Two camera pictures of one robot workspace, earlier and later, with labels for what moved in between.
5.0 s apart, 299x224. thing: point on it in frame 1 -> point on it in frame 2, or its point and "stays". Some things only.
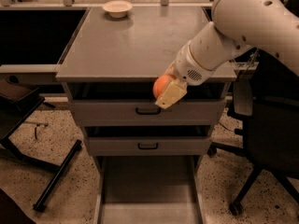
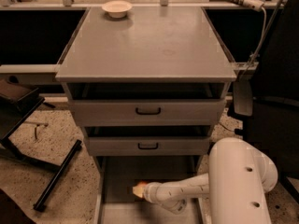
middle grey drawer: (147, 140) stays
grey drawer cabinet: (147, 158) stays
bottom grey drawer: (148, 189) stays
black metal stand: (19, 100) stays
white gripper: (190, 66) -> (151, 190)
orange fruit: (160, 83) -> (142, 184)
